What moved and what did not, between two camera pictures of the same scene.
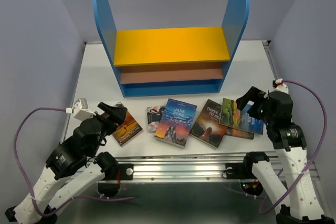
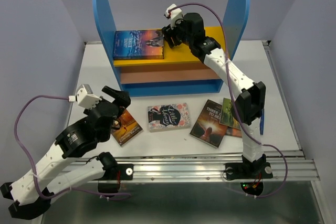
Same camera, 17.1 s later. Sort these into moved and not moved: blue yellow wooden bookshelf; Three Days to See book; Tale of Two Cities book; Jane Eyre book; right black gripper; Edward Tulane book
Moved: right black gripper; Jane Eyre book
Not moved: Edward Tulane book; blue yellow wooden bookshelf; Tale of Two Cities book; Three Days to See book
